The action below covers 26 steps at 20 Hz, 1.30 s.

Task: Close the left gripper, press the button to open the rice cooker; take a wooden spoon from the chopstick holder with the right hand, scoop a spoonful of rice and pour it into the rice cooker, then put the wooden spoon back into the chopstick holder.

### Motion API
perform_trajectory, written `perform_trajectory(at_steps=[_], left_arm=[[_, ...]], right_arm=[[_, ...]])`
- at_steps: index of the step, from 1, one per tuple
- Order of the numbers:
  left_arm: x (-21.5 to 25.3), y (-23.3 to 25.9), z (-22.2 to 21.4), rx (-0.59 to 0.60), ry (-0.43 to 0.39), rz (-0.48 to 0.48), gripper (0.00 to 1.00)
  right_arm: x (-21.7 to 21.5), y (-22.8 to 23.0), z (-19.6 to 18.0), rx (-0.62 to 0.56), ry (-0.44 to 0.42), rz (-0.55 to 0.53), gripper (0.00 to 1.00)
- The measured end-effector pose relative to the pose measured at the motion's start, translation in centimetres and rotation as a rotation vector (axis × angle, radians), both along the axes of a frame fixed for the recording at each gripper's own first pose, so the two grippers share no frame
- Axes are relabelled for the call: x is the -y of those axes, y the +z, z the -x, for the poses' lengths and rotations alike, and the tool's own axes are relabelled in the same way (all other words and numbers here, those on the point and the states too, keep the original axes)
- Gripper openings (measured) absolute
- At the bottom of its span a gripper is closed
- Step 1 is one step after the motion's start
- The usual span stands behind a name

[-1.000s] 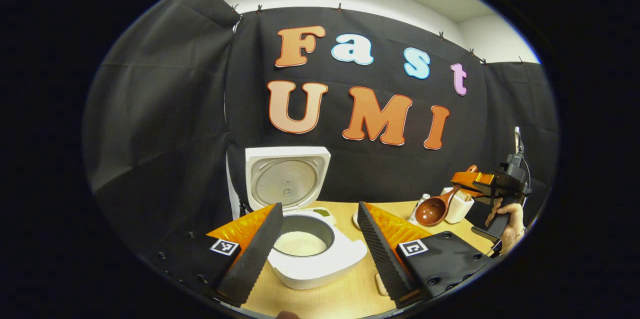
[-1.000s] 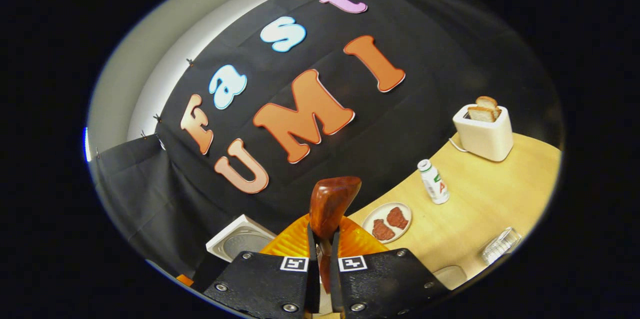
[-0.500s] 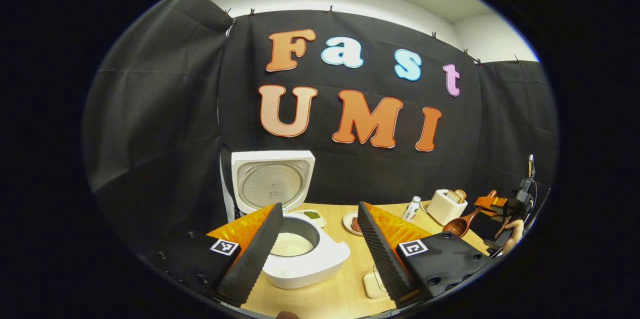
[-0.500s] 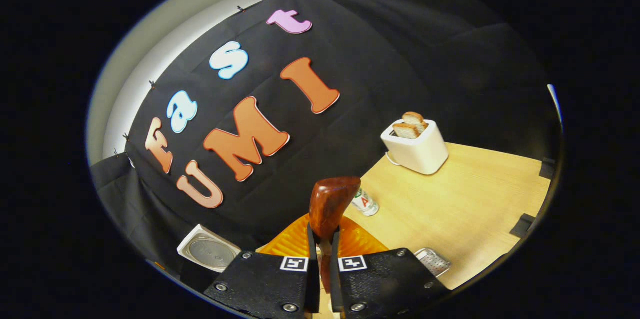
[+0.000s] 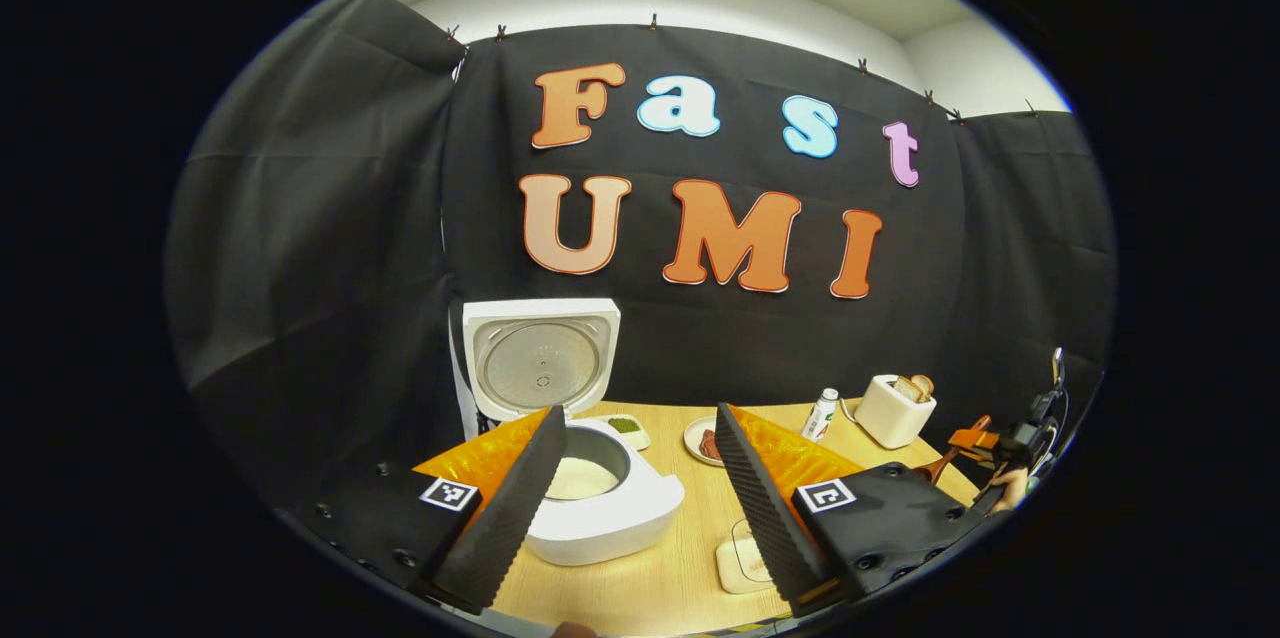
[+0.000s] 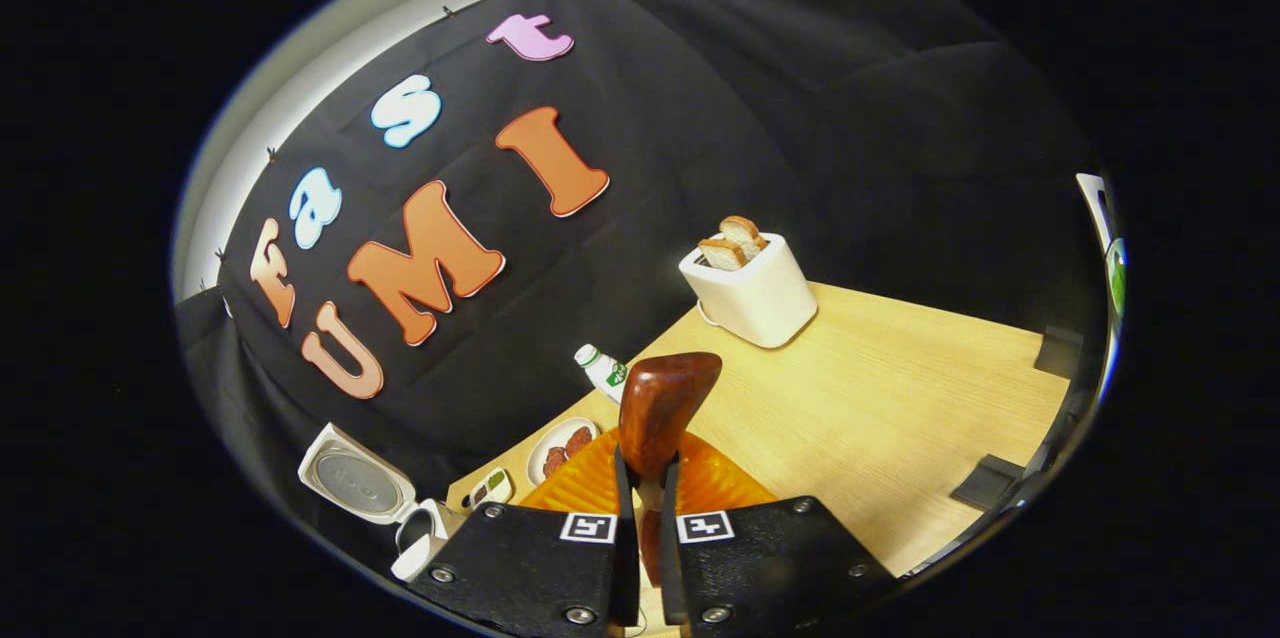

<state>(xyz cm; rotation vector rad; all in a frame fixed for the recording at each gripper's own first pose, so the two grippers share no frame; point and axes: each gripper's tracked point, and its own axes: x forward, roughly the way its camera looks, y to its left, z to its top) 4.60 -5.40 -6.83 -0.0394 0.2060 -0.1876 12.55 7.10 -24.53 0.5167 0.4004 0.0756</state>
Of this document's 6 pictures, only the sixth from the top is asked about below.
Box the white milk bottle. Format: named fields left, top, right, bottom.
left=574, top=343, right=629, bottom=406

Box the white divided condiment dish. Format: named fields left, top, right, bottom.
left=460, top=467, right=515, bottom=511

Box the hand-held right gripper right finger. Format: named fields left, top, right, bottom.
left=660, top=433, right=901, bottom=638

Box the toasted bread slice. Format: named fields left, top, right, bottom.
left=719, top=215, right=769, bottom=254
left=697, top=237, right=748, bottom=271

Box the white round plate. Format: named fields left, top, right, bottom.
left=527, top=417, right=601, bottom=487

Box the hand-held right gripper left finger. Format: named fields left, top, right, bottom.
left=405, top=423, right=641, bottom=638

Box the black tape patch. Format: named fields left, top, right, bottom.
left=1033, top=325, right=1083, bottom=380
left=948, top=453, right=1026, bottom=512

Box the white toaster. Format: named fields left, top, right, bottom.
left=678, top=232, right=819, bottom=350

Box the black backdrop cloth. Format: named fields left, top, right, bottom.
left=175, top=0, right=1111, bottom=559

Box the brown wooden spoon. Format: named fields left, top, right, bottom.
left=618, top=351, right=724, bottom=587

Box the white rice cooker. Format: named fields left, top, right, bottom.
left=297, top=423, right=469, bottom=583

